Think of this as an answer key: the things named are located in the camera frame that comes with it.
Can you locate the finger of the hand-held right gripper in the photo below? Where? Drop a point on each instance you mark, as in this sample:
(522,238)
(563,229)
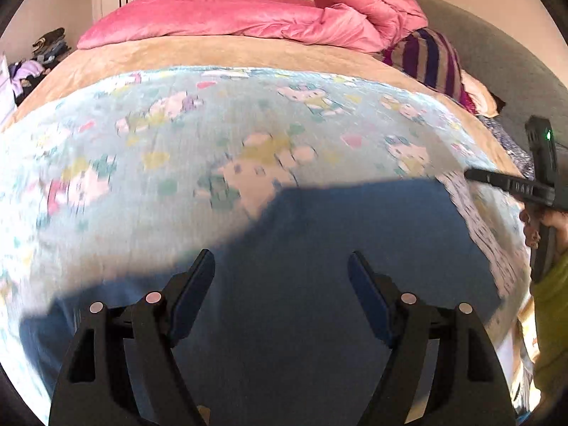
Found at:
(490,178)

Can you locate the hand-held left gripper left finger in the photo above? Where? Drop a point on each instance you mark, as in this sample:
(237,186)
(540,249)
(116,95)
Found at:
(191,301)

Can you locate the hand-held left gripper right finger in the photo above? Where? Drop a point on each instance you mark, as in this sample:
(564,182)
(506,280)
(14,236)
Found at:
(368,297)

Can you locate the blue denim pants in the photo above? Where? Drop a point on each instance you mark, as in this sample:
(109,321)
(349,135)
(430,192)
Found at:
(288,239)

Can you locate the person's right forearm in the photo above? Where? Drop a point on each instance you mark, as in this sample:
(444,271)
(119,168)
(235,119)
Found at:
(554,319)

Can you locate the person's right hand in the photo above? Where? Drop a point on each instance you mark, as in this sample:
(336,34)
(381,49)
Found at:
(560,222)

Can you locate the blue white patterned cloth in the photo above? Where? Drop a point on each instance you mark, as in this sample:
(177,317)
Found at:
(510,146)

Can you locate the peach pillow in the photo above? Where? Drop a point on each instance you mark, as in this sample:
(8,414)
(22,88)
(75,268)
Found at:
(479,93)

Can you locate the grey upholstered headboard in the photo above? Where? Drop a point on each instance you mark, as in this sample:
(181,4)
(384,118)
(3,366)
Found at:
(501,49)

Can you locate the purple striped pillow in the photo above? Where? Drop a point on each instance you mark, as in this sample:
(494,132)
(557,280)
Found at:
(430,62)

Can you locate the light blue cartoon printed blanket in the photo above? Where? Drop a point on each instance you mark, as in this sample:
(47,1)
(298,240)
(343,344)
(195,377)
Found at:
(177,142)

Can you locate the pink satin duvet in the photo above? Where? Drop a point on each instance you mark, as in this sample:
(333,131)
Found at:
(381,4)

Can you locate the beige bed cover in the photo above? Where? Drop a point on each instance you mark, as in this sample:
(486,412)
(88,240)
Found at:
(177,53)

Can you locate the pile of clothes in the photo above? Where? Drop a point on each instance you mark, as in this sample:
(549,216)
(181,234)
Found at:
(40,57)

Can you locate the pink velvet blanket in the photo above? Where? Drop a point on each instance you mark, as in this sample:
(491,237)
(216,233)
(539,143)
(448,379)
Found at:
(177,13)

